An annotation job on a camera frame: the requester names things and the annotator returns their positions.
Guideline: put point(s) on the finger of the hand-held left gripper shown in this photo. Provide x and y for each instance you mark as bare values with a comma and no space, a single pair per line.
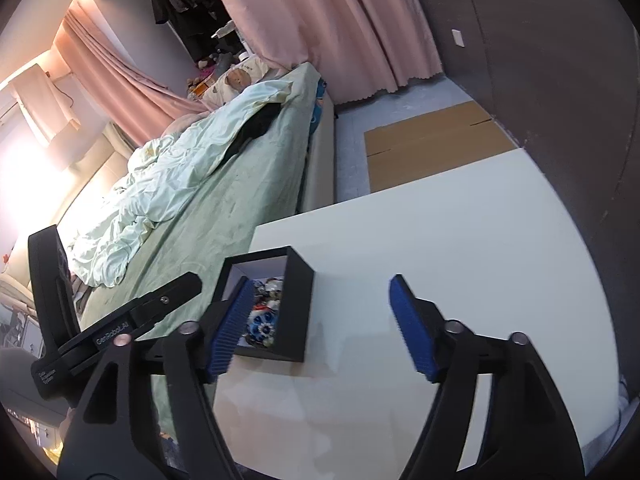
170,295

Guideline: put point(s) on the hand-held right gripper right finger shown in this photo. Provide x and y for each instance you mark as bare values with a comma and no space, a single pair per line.
412,330

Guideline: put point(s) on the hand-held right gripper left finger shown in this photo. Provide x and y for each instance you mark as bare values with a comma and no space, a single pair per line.
230,330

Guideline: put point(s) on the black jewelry box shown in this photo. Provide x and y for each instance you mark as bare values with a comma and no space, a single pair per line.
297,310

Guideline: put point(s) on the bed with green sheet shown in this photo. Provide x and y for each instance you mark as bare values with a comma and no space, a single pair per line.
225,200

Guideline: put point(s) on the light green duvet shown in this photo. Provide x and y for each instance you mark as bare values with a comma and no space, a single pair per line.
175,160

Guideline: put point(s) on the flat brown cardboard sheet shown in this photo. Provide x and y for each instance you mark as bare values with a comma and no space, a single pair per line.
425,150

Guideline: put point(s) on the black cloth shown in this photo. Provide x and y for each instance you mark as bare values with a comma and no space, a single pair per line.
257,122

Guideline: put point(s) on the pile of toys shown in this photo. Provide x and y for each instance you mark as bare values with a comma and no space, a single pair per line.
205,75

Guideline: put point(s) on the tied pink curtain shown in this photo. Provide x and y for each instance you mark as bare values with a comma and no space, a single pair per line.
115,75

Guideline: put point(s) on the printed cream pillow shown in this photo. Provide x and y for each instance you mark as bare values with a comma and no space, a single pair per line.
240,77

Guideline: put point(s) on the blue cloth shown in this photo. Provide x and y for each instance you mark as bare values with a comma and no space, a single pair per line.
317,115

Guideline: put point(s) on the long pink curtain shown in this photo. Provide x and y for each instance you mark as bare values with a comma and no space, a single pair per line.
325,20

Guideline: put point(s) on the white bed frame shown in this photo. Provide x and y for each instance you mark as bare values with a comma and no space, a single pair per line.
320,170

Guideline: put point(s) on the white wall switch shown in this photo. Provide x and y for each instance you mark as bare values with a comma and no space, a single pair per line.
457,38

